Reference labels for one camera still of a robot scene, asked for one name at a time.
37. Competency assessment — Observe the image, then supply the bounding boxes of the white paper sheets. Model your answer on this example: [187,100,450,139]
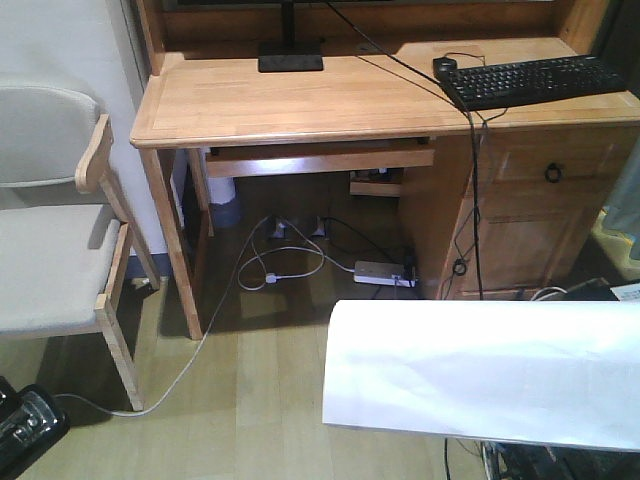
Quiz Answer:
[322,300,639,451]

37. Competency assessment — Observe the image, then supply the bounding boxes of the black orange stapler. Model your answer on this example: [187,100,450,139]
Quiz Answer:
[1,377,70,479]

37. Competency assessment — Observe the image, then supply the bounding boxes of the wooden desk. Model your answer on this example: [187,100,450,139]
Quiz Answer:
[131,1,639,339]

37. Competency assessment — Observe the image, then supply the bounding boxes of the white power strip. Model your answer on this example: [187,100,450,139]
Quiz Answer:
[353,261,417,288]

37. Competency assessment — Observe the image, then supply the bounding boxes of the black monitor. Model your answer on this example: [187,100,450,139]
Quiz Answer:
[162,0,561,74]

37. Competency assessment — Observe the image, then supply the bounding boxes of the black computer mouse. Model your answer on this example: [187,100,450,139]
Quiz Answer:
[432,56,458,81]

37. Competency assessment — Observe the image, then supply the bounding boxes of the black keyboard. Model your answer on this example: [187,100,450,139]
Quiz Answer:
[439,55,626,111]

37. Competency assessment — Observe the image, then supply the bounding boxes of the wooden chair grey cushion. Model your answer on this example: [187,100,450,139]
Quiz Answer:
[1,82,160,411]

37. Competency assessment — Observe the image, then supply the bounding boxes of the white floor cable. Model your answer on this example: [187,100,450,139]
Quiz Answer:
[53,215,357,418]

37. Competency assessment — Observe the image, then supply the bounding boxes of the black monitor cable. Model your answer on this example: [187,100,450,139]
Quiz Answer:
[324,0,486,301]

